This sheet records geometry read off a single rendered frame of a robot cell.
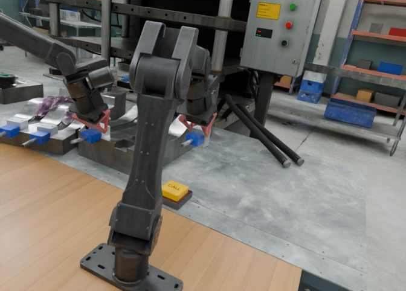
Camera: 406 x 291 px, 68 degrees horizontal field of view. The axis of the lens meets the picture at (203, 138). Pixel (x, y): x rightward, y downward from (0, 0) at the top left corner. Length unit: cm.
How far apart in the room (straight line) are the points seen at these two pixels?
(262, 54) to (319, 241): 100
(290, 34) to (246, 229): 102
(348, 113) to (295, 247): 373
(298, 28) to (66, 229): 126
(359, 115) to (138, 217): 407
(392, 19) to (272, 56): 584
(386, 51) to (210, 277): 687
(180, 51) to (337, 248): 60
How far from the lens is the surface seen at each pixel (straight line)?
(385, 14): 731
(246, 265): 71
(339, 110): 444
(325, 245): 85
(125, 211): 56
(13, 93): 162
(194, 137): 89
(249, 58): 160
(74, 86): 87
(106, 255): 68
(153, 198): 54
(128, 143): 98
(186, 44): 52
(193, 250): 71
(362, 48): 730
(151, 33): 55
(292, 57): 155
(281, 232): 83
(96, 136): 98
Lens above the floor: 127
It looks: 22 degrees down
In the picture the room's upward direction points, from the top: 8 degrees clockwise
